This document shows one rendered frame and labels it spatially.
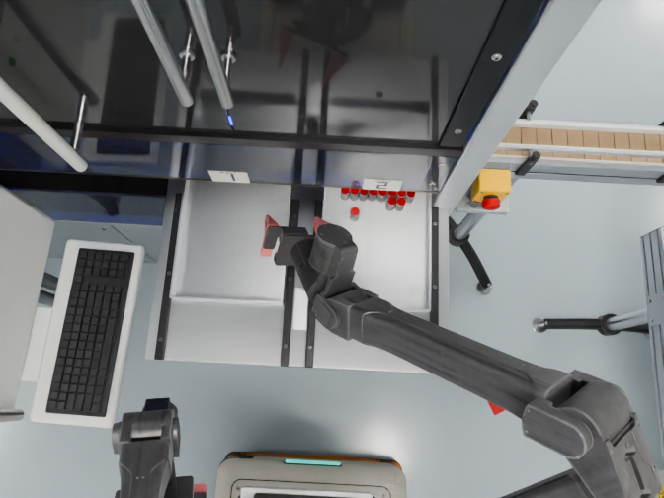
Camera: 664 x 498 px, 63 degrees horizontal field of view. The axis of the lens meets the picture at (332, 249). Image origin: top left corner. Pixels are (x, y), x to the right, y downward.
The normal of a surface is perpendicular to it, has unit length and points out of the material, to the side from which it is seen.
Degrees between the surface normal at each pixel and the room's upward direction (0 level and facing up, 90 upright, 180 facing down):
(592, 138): 0
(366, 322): 45
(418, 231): 0
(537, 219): 0
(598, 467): 58
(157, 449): 41
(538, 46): 90
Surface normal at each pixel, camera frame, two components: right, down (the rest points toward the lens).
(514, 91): -0.05, 0.97
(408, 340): -0.75, 0.16
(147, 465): 0.09, -0.82
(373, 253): 0.02, -0.25
